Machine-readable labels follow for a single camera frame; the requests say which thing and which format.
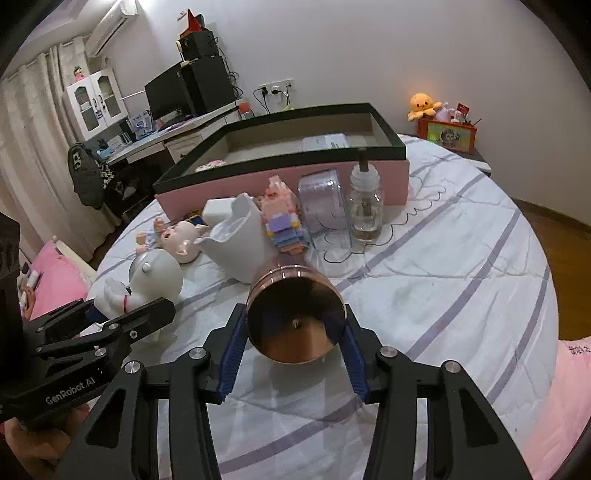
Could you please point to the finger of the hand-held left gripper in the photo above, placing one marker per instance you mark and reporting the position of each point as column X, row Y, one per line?
column 138, row 318
column 60, row 316

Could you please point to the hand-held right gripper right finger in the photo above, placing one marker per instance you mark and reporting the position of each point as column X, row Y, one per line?
column 353, row 364

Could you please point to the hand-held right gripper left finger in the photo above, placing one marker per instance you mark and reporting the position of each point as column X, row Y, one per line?
column 231, row 355

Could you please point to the white round-head figurine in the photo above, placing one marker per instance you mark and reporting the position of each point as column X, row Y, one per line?
column 154, row 277

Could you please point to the copper metal cup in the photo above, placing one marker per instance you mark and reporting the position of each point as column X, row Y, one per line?
column 295, row 314

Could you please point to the small baby doll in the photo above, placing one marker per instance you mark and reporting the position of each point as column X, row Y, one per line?
column 145, row 237

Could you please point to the pink pig doll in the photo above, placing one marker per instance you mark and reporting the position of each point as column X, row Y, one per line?
column 184, row 240

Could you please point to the white plug-in device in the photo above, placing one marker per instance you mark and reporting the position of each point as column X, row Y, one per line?
column 240, row 244

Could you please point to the pink purple block figure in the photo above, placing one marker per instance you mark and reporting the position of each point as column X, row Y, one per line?
column 284, row 217

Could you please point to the clear round plastic container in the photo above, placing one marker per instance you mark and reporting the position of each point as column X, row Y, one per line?
column 323, row 207

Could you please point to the glass bottle with cork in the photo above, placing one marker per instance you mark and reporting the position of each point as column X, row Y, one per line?
column 365, row 203

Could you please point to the pink box with black rim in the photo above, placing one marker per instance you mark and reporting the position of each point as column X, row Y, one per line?
column 277, row 184

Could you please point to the person's left hand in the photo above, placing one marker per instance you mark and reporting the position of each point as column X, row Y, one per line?
column 32, row 447

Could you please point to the pink pillow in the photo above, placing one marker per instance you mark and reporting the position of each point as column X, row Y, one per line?
column 55, row 281

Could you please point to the black office chair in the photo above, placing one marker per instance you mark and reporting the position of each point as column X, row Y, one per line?
column 127, row 189

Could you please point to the white cube charger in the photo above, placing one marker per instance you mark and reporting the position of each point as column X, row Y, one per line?
column 214, row 212

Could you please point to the dark patterned jacket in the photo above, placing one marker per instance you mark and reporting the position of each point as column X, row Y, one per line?
column 85, row 175

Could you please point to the pink white small toy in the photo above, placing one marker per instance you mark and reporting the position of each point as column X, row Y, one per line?
column 210, row 165

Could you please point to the cream curtain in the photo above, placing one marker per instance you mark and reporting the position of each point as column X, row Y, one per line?
column 27, row 138

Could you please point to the white desk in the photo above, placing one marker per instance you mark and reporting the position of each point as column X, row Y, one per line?
column 184, row 131

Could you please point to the white glass-door cabinet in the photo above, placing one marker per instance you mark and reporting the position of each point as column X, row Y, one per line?
column 94, row 106

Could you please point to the pink quilt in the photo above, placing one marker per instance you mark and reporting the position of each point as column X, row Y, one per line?
column 563, row 406

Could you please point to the black computer monitor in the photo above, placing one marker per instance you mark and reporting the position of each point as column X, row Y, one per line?
column 166, row 94

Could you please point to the bottle with orange cap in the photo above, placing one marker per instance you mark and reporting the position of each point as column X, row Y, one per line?
column 244, row 110

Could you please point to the black computer tower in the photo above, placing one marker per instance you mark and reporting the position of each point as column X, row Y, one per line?
column 210, row 85

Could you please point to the orange storage box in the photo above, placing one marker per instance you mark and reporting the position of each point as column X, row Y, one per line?
column 450, row 136

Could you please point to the pink plush toy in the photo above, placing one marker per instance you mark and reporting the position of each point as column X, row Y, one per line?
column 444, row 113

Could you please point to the orange octopus plush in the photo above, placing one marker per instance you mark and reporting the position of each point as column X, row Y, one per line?
column 422, row 105

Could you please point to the small black speaker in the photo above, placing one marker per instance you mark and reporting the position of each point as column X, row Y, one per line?
column 201, row 45

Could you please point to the white air conditioner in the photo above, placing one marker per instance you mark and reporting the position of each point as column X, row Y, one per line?
column 113, row 25

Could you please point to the red triangular flag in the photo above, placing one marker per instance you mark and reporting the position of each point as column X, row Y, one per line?
column 193, row 23

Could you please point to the white wall outlet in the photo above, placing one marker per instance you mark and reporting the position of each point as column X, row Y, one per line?
column 277, row 86

